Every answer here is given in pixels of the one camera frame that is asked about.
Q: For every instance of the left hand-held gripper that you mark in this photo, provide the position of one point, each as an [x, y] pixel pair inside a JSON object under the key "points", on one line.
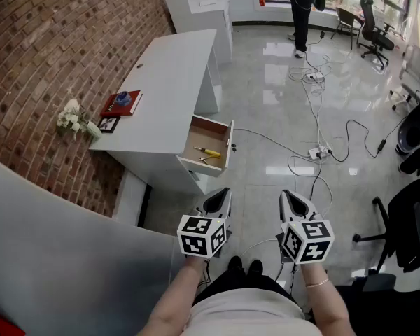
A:
{"points": [[210, 208]]}

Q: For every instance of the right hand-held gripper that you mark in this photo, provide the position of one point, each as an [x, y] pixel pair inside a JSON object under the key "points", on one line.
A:
{"points": [[311, 247]]}

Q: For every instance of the wooden drawer with white front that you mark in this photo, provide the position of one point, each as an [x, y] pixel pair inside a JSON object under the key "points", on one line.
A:
{"points": [[206, 135]]}

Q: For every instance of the person's right forearm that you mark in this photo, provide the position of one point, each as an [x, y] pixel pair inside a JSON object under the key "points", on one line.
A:
{"points": [[323, 303]]}

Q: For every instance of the person's left forearm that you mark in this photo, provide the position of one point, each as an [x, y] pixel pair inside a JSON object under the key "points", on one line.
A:
{"points": [[171, 299]]}

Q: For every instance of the person's right black shoe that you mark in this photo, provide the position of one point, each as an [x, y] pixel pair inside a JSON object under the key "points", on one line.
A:
{"points": [[255, 267]]}

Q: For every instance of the person's black shoe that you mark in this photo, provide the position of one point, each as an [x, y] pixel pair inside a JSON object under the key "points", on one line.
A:
{"points": [[235, 262], [255, 267]]}

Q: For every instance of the person's left black shoe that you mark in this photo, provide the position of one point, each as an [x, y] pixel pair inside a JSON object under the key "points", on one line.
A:
{"points": [[235, 262]]}

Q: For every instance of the person's black trousers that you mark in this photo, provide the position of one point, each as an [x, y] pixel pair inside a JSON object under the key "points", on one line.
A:
{"points": [[231, 283]]}

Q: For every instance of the white low ledge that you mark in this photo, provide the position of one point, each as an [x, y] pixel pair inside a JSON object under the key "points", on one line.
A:
{"points": [[131, 198]]}

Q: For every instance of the person's beige shirt torso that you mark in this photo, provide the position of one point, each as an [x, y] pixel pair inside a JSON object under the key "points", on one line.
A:
{"points": [[248, 313]]}

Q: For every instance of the white power strip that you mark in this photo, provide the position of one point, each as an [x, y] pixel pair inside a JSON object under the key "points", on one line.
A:
{"points": [[318, 151], [314, 77]]}

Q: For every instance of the red book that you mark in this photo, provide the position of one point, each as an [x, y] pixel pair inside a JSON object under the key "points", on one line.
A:
{"points": [[129, 108]]}

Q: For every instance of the white desk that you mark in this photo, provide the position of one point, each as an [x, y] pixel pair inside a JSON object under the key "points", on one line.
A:
{"points": [[168, 82]]}

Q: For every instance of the blue tape roll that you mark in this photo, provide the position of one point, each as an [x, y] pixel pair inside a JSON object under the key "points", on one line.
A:
{"points": [[123, 101]]}

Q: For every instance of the pale green vase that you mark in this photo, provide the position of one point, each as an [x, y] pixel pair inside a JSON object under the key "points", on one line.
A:
{"points": [[94, 129]]}

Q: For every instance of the black bucket-seat chair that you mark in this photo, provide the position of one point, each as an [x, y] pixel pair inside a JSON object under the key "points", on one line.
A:
{"points": [[414, 135]]}

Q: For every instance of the grey table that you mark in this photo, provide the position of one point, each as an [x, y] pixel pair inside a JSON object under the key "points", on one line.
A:
{"points": [[56, 257]]}

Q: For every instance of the white flower bouquet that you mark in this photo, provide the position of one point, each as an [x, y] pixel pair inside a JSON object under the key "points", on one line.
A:
{"points": [[71, 107]]}

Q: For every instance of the white cabinet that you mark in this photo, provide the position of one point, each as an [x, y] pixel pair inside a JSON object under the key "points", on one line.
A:
{"points": [[210, 16]]}

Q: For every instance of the white mesh chair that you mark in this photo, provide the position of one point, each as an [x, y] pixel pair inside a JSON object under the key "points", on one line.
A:
{"points": [[411, 68]]}

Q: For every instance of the black high-back office chair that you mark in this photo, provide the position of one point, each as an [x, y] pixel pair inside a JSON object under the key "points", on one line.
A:
{"points": [[371, 23]]}

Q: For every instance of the brown wicker chair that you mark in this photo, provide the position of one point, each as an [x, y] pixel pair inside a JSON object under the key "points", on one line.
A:
{"points": [[346, 17]]}

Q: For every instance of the black picture frame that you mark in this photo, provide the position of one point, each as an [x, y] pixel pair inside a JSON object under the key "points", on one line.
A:
{"points": [[108, 124]]}

